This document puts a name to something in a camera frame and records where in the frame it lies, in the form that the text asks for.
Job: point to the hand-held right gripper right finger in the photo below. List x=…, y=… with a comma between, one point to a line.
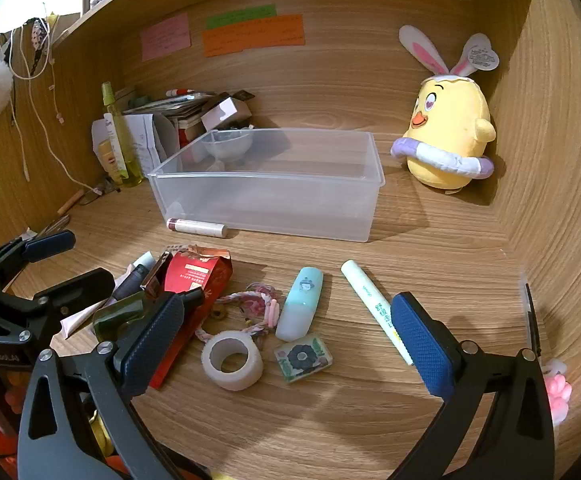
x=420, y=342

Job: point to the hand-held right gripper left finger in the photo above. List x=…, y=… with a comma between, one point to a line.
x=153, y=342

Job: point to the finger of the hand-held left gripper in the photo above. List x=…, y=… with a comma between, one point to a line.
x=50, y=245
x=80, y=285

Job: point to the pink tube with white cap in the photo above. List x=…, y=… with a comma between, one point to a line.
x=78, y=322

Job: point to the dark green glass bottle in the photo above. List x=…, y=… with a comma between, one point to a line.
x=115, y=316

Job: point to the white green slim tube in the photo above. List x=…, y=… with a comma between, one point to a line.
x=370, y=300

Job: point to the teal white bottle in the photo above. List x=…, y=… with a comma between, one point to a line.
x=300, y=305

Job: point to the clear plastic storage box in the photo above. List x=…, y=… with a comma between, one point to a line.
x=270, y=200

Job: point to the brown pencil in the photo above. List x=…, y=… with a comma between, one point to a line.
x=70, y=202

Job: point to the white tape roll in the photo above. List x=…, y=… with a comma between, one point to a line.
x=215, y=367

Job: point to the red paper packet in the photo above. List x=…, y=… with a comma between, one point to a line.
x=195, y=275

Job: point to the small yellow bottle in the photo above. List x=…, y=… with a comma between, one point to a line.
x=109, y=162

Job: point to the green spray bottle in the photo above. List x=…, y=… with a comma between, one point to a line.
x=125, y=155

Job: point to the floral square tile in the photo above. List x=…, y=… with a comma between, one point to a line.
x=303, y=358

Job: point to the pink hair clip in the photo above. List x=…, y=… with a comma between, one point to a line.
x=272, y=314

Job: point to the pink white lip balm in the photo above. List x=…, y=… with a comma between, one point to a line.
x=198, y=227

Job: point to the white paper sheet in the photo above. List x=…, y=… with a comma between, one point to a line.
x=145, y=140

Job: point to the pink paw toy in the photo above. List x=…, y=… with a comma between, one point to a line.
x=556, y=392

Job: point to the stack of cardboard boxes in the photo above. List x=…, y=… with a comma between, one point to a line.
x=185, y=110

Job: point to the red white marker pen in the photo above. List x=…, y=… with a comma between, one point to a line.
x=180, y=92

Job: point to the clear plastic funnel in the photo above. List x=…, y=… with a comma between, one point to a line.
x=228, y=145

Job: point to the polka dot headband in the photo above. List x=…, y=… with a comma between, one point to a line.
x=38, y=40

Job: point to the small white box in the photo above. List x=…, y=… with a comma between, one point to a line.
x=223, y=112

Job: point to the yellow chick plush toy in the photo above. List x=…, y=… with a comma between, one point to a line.
x=450, y=120

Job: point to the pink sticky note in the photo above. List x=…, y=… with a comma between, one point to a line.
x=165, y=37

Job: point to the orange sticky note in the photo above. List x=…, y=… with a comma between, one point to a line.
x=255, y=35

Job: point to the green sticky note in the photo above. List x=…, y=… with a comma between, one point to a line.
x=240, y=16

